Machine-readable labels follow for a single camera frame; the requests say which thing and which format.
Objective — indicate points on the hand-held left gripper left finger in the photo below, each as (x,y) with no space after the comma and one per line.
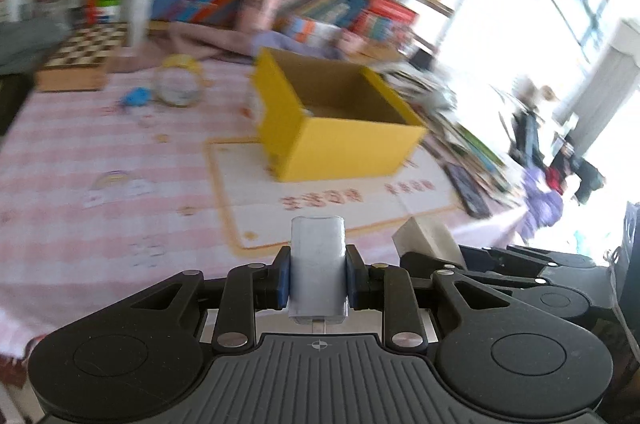
(282,276)

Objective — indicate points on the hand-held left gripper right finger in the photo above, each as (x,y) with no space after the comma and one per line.
(352,276)

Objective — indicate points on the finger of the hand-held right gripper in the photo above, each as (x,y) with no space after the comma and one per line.
(530,260)
(480,279)

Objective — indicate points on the silvery white packet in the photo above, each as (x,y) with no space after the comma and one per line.
(317,269)

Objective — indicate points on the yellow cardboard box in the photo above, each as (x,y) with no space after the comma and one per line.
(345,149)

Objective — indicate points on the blue plastic bag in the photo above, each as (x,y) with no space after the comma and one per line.
(136,97)

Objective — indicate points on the purple cloth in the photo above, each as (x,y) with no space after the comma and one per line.
(540,204)

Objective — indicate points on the black smartphone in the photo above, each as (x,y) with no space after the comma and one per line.
(467,191)

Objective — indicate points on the pile of papers and books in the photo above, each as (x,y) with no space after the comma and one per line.
(465,139)

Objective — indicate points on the pink checkered tablecloth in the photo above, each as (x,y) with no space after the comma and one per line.
(125,229)

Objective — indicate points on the tan tape roll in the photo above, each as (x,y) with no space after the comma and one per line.
(185,63)

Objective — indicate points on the pink pig toy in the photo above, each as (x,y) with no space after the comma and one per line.
(352,42)

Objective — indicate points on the orange blue carton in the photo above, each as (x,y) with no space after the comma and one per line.
(310,40)
(317,27)

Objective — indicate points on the pink cloth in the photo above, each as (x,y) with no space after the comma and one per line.
(200,42)

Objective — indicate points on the red book box set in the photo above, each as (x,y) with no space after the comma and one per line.
(390,17)

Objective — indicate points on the wooden chess board box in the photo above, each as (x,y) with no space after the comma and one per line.
(85,49)

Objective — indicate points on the green lid jar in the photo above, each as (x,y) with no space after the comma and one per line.
(107,10)

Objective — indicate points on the grey folded cloth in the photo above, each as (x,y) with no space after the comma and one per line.
(30,47)

